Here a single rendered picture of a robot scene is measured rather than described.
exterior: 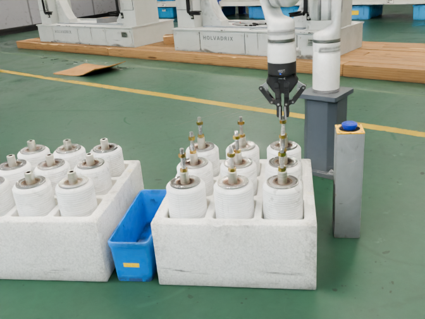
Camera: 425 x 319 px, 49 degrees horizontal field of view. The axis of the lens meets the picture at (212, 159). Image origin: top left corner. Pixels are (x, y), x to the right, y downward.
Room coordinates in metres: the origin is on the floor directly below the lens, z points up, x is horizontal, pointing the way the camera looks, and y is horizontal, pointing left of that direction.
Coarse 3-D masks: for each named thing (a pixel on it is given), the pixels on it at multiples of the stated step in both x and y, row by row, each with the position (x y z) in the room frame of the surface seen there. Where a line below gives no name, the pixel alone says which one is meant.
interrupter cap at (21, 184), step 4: (36, 176) 1.16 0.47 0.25; (40, 176) 1.15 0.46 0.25; (20, 180) 1.14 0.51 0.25; (24, 180) 1.13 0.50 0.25; (36, 180) 1.13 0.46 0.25; (40, 180) 1.12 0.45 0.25; (44, 180) 1.12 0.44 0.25; (16, 184) 1.11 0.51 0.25; (20, 184) 1.11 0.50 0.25; (24, 184) 1.12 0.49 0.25; (32, 184) 1.11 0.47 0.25; (36, 184) 1.10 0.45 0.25; (40, 184) 1.10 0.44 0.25; (20, 188) 1.09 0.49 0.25; (24, 188) 1.09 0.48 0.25; (28, 188) 1.09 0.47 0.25
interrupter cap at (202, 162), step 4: (188, 160) 1.18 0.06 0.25; (200, 160) 1.17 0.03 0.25; (204, 160) 1.17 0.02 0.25; (180, 164) 1.16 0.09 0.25; (188, 164) 1.16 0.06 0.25; (200, 164) 1.15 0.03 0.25; (204, 164) 1.14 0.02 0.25; (188, 168) 1.13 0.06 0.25; (192, 168) 1.13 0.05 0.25; (196, 168) 1.13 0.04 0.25
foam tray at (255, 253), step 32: (224, 160) 1.34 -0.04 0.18; (160, 224) 0.98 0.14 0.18; (192, 224) 0.97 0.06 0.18; (224, 224) 0.95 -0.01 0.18; (256, 224) 0.94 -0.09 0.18; (288, 224) 0.93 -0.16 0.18; (160, 256) 0.98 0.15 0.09; (192, 256) 0.97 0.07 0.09; (224, 256) 0.95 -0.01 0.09; (256, 256) 0.94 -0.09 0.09; (288, 256) 0.93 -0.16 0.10; (288, 288) 0.93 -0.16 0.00
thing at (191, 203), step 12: (168, 192) 1.02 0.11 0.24; (180, 192) 1.00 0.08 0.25; (192, 192) 1.00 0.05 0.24; (204, 192) 1.03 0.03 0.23; (168, 204) 1.03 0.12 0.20; (180, 204) 1.00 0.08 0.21; (192, 204) 1.00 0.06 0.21; (204, 204) 1.03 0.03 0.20; (180, 216) 1.00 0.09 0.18; (192, 216) 1.00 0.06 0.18; (204, 216) 1.02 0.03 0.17
